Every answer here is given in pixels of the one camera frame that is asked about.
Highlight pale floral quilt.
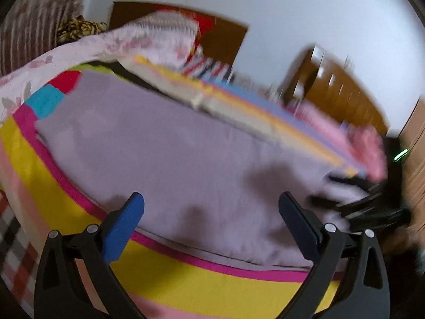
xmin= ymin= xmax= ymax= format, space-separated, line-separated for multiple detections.
xmin=0 ymin=23 xmax=196 ymax=123

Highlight dark wooden flat headboard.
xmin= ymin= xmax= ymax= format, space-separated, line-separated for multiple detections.
xmin=109 ymin=1 xmax=249 ymax=74

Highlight floral pink pillow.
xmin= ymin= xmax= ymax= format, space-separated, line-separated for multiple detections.
xmin=133 ymin=11 xmax=198 ymax=40

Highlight brown yellow blanket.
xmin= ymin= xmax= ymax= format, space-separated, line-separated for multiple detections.
xmin=56 ymin=15 xmax=108 ymax=44

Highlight striped colourful blanket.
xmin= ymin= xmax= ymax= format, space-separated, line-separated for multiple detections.
xmin=0 ymin=55 xmax=369 ymax=319

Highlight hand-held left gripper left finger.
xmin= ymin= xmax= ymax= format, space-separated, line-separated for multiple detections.
xmin=33 ymin=192 xmax=147 ymax=319

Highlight pink bed sheet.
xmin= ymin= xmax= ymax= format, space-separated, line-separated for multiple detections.
xmin=289 ymin=101 xmax=352 ymax=147

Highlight pink quilt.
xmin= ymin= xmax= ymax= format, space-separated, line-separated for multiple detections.
xmin=345 ymin=124 xmax=387 ymax=180

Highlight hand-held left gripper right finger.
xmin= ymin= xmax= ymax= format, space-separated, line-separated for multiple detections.
xmin=278 ymin=192 xmax=390 ymax=319

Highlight padded brown wooden headboard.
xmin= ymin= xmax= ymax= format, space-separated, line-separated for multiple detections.
xmin=282 ymin=45 xmax=389 ymax=133

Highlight floral striped curtain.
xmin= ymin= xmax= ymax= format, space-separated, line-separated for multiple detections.
xmin=0 ymin=0 xmax=94 ymax=77

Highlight light wooden wardrobe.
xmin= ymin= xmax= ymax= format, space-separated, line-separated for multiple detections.
xmin=398 ymin=98 xmax=425 ymax=226

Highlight purple pants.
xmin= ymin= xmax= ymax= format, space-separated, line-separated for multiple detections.
xmin=34 ymin=70 xmax=376 ymax=271

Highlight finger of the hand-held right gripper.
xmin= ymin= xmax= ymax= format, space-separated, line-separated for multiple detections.
xmin=327 ymin=173 xmax=386 ymax=195
xmin=309 ymin=193 xmax=412 ymax=235

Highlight red embroidered pillow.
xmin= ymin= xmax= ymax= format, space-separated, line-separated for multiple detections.
xmin=159 ymin=5 xmax=218 ymax=60

